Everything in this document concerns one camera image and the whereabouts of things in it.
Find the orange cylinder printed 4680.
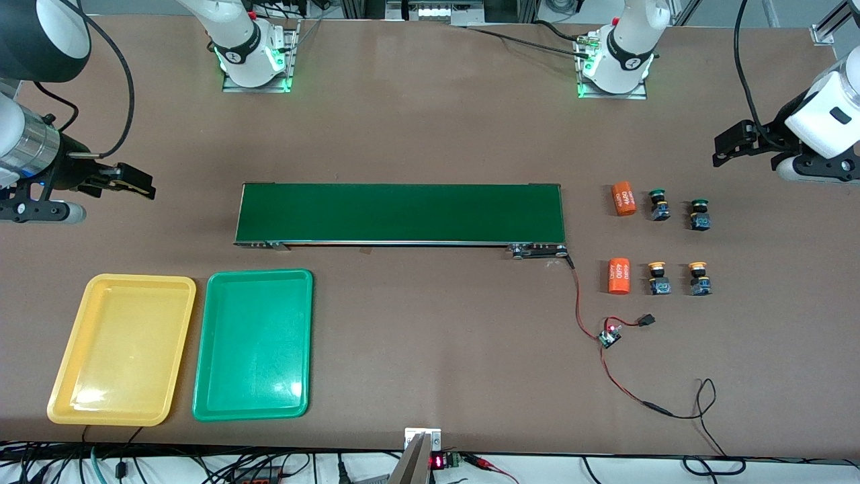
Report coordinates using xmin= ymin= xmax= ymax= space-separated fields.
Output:
xmin=611 ymin=180 xmax=637 ymax=217
xmin=608 ymin=257 xmax=633 ymax=295

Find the yellow push button switch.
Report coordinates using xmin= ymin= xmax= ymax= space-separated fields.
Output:
xmin=648 ymin=261 xmax=672 ymax=296
xmin=688 ymin=261 xmax=712 ymax=297

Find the yellow plastic tray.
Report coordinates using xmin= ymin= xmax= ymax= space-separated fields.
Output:
xmin=46 ymin=273 xmax=197 ymax=427

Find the green plastic tray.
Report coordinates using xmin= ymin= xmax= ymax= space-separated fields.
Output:
xmin=192 ymin=268 xmax=314 ymax=422

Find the green conveyor belt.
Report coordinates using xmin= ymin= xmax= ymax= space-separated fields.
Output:
xmin=233 ymin=181 xmax=573 ymax=259

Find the red probe lead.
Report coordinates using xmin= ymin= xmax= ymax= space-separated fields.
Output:
xmin=464 ymin=454 xmax=519 ymax=484

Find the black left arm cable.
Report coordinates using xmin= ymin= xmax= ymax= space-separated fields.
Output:
xmin=734 ymin=0 xmax=790 ymax=145

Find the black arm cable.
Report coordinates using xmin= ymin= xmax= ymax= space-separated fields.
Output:
xmin=32 ymin=0 xmax=136 ymax=159
xmin=734 ymin=0 xmax=790 ymax=145

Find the aluminium frame profile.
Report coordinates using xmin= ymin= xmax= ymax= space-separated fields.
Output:
xmin=812 ymin=0 xmax=860 ymax=46

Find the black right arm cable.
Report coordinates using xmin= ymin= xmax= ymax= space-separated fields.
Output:
xmin=32 ymin=0 xmax=136 ymax=159

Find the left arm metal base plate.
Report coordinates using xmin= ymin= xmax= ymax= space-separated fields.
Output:
xmin=576 ymin=34 xmax=649 ymax=100

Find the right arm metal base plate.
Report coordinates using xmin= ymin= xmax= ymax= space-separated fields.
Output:
xmin=222 ymin=20 xmax=300 ymax=93

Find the red black conveyor wire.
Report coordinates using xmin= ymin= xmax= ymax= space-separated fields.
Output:
xmin=568 ymin=259 xmax=603 ymax=339

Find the black base cable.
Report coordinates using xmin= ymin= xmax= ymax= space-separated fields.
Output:
xmin=464 ymin=19 xmax=592 ymax=58

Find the long red black supply wire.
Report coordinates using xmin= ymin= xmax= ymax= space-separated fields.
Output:
xmin=600 ymin=346 xmax=730 ymax=458

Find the teal cable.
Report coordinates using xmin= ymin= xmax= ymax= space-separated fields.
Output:
xmin=89 ymin=447 xmax=112 ymax=484

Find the silver camera bracket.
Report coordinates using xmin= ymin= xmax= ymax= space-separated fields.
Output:
xmin=388 ymin=428 xmax=443 ymax=484

